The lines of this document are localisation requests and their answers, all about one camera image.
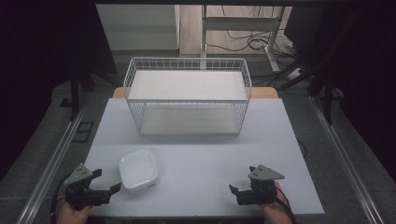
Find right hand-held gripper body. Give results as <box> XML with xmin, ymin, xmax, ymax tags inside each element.
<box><xmin>236</xmin><ymin>164</ymin><xmax>286</xmax><ymax>206</ymax></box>

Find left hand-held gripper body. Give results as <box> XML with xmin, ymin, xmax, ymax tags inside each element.
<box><xmin>64</xmin><ymin>163</ymin><xmax>112</xmax><ymax>211</ymax></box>

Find white square bowl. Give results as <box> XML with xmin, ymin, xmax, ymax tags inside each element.
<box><xmin>118</xmin><ymin>148</ymin><xmax>160</xmax><ymax>194</ymax></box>

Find white wire two-tier rack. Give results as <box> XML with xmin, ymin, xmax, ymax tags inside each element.
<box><xmin>122</xmin><ymin>56</ymin><xmax>253</xmax><ymax>136</ymax></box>

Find person's left hand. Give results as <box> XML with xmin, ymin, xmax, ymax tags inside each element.
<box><xmin>56</xmin><ymin>199</ymin><xmax>93</xmax><ymax>224</ymax></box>

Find person's right hand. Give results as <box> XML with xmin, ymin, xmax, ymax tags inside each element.
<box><xmin>260</xmin><ymin>181</ymin><xmax>294</xmax><ymax>224</ymax></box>

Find wooden table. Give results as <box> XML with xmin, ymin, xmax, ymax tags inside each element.
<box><xmin>111</xmin><ymin>86</ymin><xmax>279</xmax><ymax>100</ymax></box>

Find black stand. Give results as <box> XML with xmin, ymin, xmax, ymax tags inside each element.
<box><xmin>68</xmin><ymin>59</ymin><xmax>123</xmax><ymax>122</ymax></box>
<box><xmin>276</xmin><ymin>59</ymin><xmax>341</xmax><ymax>126</ymax></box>

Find white power strip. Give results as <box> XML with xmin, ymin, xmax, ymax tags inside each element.
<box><xmin>287</xmin><ymin>67</ymin><xmax>304</xmax><ymax>81</ymax></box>

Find white cabinet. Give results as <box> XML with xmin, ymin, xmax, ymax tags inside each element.
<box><xmin>95</xmin><ymin>4</ymin><xmax>181</xmax><ymax>51</ymax></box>

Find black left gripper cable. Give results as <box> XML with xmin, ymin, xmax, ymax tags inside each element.
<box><xmin>50</xmin><ymin>173</ymin><xmax>72</xmax><ymax>224</ymax></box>

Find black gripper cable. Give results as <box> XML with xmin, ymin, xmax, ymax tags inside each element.
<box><xmin>275</xmin><ymin>186</ymin><xmax>297</xmax><ymax>224</ymax></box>
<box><xmin>50</xmin><ymin>173</ymin><xmax>72</xmax><ymax>224</ymax></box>

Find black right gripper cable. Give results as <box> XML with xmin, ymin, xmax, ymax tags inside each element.
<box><xmin>275</xmin><ymin>186</ymin><xmax>297</xmax><ymax>224</ymax></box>

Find black rectangular floor bracket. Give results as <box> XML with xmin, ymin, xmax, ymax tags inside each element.
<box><xmin>72</xmin><ymin>120</ymin><xmax>95</xmax><ymax>145</ymax></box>

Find aluminium floor rail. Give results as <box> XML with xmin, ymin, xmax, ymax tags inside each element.
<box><xmin>308</xmin><ymin>94</ymin><xmax>386</xmax><ymax>224</ymax></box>
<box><xmin>16</xmin><ymin>92</ymin><xmax>92</xmax><ymax>224</ymax></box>

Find black floor cables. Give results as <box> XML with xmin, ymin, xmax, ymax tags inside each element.
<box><xmin>205</xmin><ymin>5</ymin><xmax>297</xmax><ymax>59</ymax></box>

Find white metal desk frame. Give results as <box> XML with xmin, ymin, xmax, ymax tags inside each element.
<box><xmin>199</xmin><ymin>5</ymin><xmax>286</xmax><ymax>75</ymax></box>

